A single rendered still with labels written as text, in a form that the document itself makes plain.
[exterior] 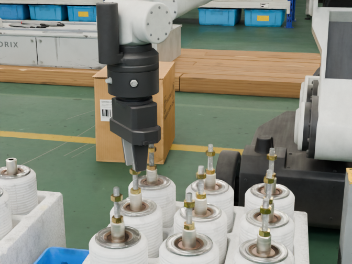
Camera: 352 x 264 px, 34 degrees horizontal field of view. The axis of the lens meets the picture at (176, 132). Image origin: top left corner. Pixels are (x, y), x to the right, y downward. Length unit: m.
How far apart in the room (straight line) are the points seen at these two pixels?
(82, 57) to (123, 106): 2.22
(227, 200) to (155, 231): 0.16
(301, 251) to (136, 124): 0.38
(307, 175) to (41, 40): 2.14
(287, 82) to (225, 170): 1.49
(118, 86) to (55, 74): 2.24
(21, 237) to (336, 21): 0.82
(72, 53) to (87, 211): 1.68
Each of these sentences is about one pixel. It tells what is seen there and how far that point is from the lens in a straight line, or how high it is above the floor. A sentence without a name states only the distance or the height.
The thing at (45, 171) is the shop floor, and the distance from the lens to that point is 1.95.
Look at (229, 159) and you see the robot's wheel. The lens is 1.46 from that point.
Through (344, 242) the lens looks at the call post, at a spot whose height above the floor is 0.20.
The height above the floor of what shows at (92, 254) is 0.24.
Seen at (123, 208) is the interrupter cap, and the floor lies 0.25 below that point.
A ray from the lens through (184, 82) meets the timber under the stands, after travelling 2.95.
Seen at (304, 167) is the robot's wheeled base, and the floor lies 0.19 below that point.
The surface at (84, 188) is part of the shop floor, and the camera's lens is 1.79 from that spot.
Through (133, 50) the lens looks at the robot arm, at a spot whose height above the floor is 0.54.
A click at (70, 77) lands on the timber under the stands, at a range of 3.14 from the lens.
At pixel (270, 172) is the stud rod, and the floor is 0.34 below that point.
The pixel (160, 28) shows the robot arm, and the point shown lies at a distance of 0.92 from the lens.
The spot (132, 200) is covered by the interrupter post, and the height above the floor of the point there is 0.27.
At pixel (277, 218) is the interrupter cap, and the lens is 1.03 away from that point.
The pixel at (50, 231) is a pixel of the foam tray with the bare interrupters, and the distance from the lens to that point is 1.28.
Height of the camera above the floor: 0.70
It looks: 18 degrees down
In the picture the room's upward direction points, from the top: straight up
